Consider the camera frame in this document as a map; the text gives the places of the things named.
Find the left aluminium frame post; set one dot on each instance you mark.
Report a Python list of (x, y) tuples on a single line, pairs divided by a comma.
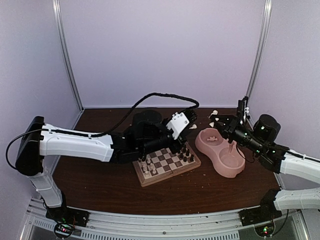
[(65, 53)]

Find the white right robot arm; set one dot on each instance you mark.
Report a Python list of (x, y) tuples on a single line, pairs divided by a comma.
[(298, 173)]

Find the dark chess pieces row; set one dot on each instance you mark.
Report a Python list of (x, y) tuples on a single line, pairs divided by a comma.
[(185, 156)]

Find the circuit board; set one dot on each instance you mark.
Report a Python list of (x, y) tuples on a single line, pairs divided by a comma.
[(63, 230), (264, 230)]

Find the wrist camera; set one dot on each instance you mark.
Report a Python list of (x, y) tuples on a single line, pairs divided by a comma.
[(181, 121), (242, 111)]

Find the pile of white chess pieces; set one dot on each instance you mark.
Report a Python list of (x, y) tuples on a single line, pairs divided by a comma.
[(212, 139)]

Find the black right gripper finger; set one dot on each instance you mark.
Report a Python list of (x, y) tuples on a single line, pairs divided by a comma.
[(221, 118), (221, 127)]

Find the right aluminium frame post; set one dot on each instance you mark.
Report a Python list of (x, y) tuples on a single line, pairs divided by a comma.
[(263, 35)]

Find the right circuit board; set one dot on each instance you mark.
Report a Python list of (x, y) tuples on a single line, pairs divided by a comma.
[(264, 230)]

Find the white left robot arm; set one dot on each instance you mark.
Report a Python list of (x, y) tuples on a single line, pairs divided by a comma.
[(42, 139)]

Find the left circuit board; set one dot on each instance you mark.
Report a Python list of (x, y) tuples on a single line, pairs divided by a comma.
[(63, 230)]

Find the wooden chess board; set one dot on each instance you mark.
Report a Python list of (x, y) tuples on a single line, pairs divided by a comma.
[(167, 165)]

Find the aluminium front rail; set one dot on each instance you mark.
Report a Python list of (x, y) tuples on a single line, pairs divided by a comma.
[(225, 225)]

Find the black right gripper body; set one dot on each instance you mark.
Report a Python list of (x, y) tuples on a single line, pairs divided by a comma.
[(250, 141)]

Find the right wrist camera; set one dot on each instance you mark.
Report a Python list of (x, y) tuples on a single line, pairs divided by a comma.
[(242, 111)]

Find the aluminium frame post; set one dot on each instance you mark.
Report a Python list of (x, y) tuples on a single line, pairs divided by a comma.
[(65, 53), (263, 35)]

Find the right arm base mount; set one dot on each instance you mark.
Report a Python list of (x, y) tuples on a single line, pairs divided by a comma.
[(257, 215)]

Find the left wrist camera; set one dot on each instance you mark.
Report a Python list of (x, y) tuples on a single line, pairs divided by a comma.
[(181, 121)]

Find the pink double pet bowl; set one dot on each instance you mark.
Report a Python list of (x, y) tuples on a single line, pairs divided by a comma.
[(225, 158)]

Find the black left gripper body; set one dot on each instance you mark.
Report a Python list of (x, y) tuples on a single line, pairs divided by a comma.
[(156, 144)]

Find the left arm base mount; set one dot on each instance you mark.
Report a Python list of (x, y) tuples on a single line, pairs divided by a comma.
[(69, 216)]

